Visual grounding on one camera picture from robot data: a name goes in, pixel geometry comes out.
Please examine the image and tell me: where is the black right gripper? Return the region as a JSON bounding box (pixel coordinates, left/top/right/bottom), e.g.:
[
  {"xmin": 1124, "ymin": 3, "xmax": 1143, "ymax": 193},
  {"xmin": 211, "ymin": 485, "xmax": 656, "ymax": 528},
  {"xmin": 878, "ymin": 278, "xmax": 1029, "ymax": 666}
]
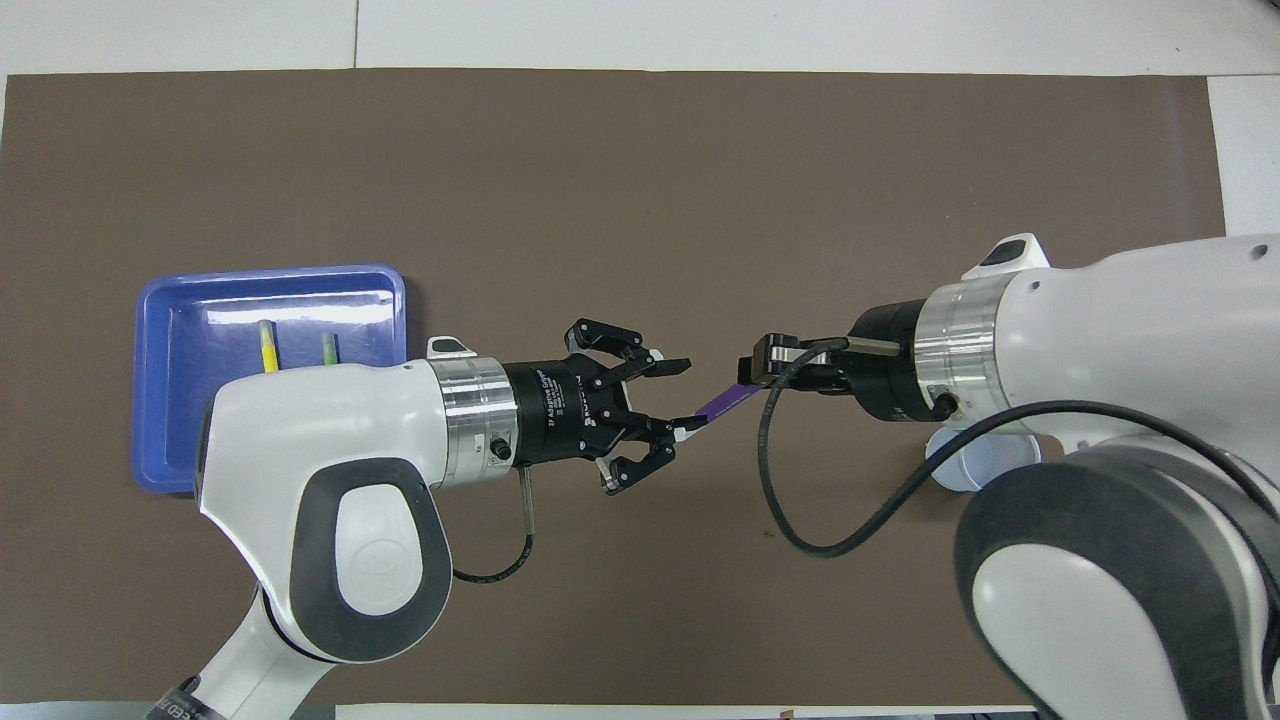
[{"xmin": 737, "ymin": 298, "xmax": 927, "ymax": 426}]

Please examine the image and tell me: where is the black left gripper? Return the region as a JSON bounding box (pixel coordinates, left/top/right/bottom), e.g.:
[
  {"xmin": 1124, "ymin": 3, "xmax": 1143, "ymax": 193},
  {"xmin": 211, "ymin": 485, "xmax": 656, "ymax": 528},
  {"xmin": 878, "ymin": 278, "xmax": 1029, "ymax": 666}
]
[{"xmin": 505, "ymin": 318, "xmax": 711, "ymax": 498}]

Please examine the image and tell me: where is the purple pen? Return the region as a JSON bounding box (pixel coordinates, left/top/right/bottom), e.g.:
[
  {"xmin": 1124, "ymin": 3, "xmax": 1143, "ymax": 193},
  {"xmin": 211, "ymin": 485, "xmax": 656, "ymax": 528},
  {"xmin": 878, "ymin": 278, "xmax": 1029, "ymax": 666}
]
[{"xmin": 690, "ymin": 380, "xmax": 771, "ymax": 429}]

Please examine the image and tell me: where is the brown table mat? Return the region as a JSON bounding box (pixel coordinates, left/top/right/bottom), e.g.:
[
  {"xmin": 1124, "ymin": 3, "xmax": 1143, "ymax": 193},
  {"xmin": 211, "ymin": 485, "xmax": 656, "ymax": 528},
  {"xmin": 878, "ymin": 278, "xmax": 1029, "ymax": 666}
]
[{"xmin": 0, "ymin": 68, "xmax": 1276, "ymax": 707}]

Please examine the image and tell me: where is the translucent plastic cup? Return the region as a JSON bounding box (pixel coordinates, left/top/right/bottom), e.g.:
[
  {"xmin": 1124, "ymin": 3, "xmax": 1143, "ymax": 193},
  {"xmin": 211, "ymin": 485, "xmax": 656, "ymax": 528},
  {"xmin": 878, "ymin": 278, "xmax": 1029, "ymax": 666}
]
[{"xmin": 925, "ymin": 425, "xmax": 1041, "ymax": 493}]

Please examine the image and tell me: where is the blue plastic tray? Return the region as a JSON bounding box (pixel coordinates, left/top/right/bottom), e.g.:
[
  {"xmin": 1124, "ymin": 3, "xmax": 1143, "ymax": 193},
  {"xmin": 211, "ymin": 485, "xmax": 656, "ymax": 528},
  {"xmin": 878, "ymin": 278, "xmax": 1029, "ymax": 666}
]
[{"xmin": 132, "ymin": 264, "xmax": 409, "ymax": 495}]

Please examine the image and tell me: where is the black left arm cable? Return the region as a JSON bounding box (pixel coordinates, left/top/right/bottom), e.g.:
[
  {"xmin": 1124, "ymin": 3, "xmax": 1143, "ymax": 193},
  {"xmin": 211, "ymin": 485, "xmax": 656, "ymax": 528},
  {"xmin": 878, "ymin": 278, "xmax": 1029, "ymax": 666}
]
[{"xmin": 452, "ymin": 468, "xmax": 538, "ymax": 586}]

